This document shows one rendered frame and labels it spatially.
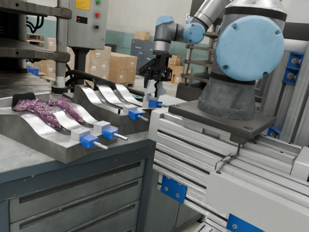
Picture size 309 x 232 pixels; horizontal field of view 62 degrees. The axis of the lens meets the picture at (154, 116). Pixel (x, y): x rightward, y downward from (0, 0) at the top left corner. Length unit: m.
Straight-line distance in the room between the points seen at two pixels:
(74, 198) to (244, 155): 0.67
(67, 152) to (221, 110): 0.46
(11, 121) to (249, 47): 0.78
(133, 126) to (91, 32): 0.98
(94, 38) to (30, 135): 1.14
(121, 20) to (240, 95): 9.21
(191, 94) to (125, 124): 4.18
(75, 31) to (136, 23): 7.53
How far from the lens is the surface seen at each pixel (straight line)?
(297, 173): 0.64
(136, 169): 1.21
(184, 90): 5.26
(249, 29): 0.50
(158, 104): 1.11
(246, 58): 0.51
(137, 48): 8.56
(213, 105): 0.65
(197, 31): 1.00
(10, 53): 1.65
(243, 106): 0.67
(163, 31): 1.13
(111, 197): 1.18
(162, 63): 1.11
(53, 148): 0.85
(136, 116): 1.04
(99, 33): 1.94
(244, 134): 0.60
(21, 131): 0.96
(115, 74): 5.79
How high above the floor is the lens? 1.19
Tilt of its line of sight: 16 degrees down
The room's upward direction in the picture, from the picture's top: 9 degrees clockwise
